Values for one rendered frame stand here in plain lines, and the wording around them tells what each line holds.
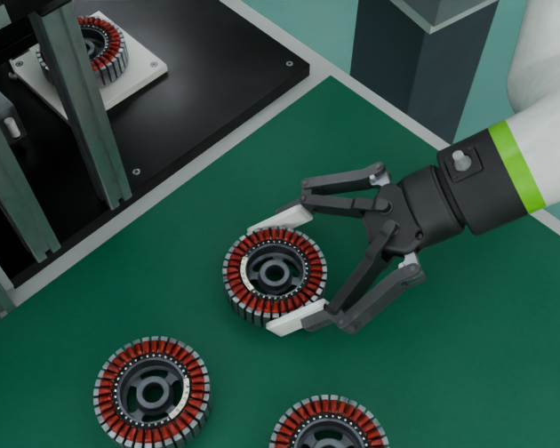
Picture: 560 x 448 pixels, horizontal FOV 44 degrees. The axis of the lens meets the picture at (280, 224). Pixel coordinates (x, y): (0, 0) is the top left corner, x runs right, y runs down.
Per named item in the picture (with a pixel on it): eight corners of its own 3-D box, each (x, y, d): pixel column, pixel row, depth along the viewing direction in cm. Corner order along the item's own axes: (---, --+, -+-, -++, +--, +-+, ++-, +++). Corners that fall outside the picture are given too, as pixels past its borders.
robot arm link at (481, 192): (538, 232, 68) (504, 160, 73) (510, 179, 59) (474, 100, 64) (479, 256, 70) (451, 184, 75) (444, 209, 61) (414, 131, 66)
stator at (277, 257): (313, 234, 80) (314, 216, 77) (335, 320, 74) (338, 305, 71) (217, 250, 79) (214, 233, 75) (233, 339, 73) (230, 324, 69)
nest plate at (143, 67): (100, 17, 97) (98, 10, 96) (168, 70, 92) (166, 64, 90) (9, 70, 92) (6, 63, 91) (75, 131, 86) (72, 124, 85)
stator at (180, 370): (81, 437, 67) (71, 426, 64) (129, 336, 73) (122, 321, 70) (188, 473, 65) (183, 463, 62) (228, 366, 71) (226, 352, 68)
